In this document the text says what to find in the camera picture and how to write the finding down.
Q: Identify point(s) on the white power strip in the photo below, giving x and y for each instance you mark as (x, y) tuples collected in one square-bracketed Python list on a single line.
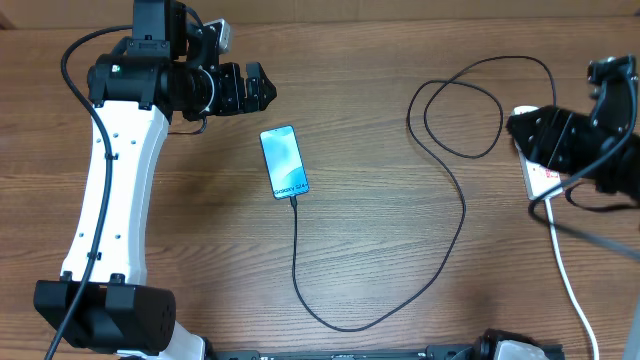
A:
[(538, 179)]

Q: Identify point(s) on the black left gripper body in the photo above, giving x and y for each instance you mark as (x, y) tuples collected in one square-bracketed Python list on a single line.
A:
[(227, 95)]

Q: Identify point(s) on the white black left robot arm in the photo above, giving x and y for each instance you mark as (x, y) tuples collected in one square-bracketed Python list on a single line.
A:
[(167, 61)]

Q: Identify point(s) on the Samsung Galaxy smartphone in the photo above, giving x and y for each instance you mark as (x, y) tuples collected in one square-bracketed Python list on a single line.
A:
[(284, 163)]

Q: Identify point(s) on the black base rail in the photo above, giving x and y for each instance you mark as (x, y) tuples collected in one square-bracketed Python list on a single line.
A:
[(492, 344)]

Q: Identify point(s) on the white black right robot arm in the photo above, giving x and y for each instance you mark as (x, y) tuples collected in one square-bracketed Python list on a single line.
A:
[(633, 189)]

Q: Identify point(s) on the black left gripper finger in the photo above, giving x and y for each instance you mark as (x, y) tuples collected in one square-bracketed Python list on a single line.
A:
[(259, 94), (256, 78)]

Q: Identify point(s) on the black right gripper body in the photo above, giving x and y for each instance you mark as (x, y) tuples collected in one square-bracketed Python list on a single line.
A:
[(571, 157)]

